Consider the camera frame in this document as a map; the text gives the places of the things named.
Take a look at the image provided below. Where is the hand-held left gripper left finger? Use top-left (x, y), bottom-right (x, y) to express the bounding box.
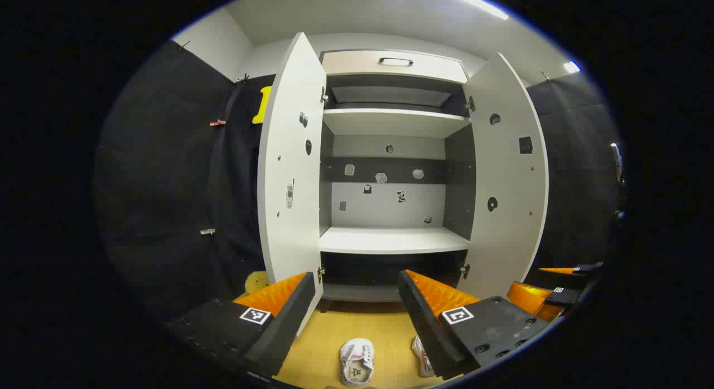
top-left (167, 272), bottom-right (316, 378)

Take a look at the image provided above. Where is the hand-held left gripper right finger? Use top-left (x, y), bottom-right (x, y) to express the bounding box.
top-left (398, 270), bottom-right (550, 380)

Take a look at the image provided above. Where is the white canvas shoe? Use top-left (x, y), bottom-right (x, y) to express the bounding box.
top-left (412, 335), bottom-right (436, 377)
top-left (339, 338), bottom-right (375, 387)

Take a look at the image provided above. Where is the cabinet door with disc stickers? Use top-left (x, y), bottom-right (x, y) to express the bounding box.
top-left (462, 52), bottom-right (550, 300)

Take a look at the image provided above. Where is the white and grey shoe cabinet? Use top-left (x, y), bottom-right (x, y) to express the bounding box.
top-left (318, 49), bottom-right (477, 303)

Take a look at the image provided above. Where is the cabinet door with camera sticker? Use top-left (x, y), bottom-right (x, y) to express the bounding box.
top-left (257, 32), bottom-right (328, 337)

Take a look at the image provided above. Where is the white cabinet drawer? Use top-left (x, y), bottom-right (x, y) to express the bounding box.
top-left (321, 50), bottom-right (468, 84)

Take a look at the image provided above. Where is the yellow round object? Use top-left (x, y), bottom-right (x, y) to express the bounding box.
top-left (244, 271), bottom-right (270, 295)

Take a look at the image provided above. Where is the black backdrop cloth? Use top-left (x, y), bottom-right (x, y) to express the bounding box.
top-left (92, 40), bottom-right (623, 323)

